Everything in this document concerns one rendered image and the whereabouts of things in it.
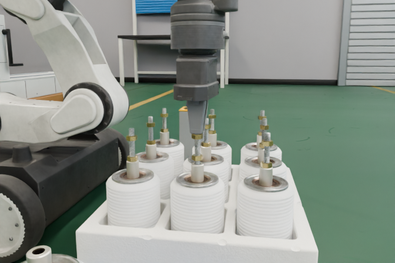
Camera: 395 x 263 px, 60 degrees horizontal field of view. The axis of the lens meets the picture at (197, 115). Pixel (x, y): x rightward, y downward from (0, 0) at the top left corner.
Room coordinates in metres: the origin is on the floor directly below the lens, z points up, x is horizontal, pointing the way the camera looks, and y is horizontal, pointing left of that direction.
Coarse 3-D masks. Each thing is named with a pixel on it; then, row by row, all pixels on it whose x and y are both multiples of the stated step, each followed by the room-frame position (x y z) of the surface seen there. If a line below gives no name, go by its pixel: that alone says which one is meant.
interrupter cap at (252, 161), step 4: (252, 156) 0.70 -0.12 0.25; (256, 156) 0.70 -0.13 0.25; (248, 160) 0.68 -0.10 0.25; (252, 160) 0.68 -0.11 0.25; (256, 160) 0.68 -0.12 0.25; (272, 160) 0.68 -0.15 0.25; (276, 160) 0.68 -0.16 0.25; (280, 160) 0.67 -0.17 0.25; (248, 164) 0.65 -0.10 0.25; (252, 164) 0.64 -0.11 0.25; (256, 164) 0.65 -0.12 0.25; (272, 164) 0.65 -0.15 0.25; (276, 164) 0.65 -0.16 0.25; (280, 164) 0.65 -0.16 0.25
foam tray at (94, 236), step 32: (96, 224) 0.55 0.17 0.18; (160, 224) 0.55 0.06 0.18; (224, 224) 0.61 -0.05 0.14; (96, 256) 0.52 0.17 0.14; (128, 256) 0.51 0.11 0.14; (160, 256) 0.50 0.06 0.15; (192, 256) 0.49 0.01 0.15; (224, 256) 0.49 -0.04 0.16; (256, 256) 0.48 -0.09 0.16; (288, 256) 0.47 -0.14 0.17
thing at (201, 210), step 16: (176, 192) 0.54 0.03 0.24; (192, 192) 0.53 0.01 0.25; (208, 192) 0.53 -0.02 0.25; (224, 192) 0.56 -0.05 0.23; (176, 208) 0.54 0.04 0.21; (192, 208) 0.52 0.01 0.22; (208, 208) 0.53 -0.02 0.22; (224, 208) 0.56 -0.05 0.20; (176, 224) 0.54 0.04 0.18; (192, 224) 0.52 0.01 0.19; (208, 224) 0.53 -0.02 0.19
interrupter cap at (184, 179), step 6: (180, 174) 0.59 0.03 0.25; (186, 174) 0.59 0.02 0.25; (204, 174) 0.59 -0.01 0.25; (210, 174) 0.59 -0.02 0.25; (180, 180) 0.56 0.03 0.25; (186, 180) 0.56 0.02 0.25; (204, 180) 0.57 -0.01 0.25; (210, 180) 0.56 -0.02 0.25; (216, 180) 0.56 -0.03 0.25; (186, 186) 0.54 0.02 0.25; (192, 186) 0.53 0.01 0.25; (198, 186) 0.53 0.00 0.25; (204, 186) 0.54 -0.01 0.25; (210, 186) 0.54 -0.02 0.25
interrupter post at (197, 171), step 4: (192, 164) 0.57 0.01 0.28; (200, 164) 0.57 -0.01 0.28; (192, 168) 0.56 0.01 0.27; (196, 168) 0.56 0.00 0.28; (200, 168) 0.56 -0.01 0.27; (192, 172) 0.56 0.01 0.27; (196, 172) 0.56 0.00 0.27; (200, 172) 0.56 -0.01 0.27; (192, 176) 0.56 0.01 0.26; (196, 176) 0.56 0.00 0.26; (200, 176) 0.56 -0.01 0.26; (192, 180) 0.56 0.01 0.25; (196, 180) 0.56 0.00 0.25; (200, 180) 0.56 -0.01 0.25
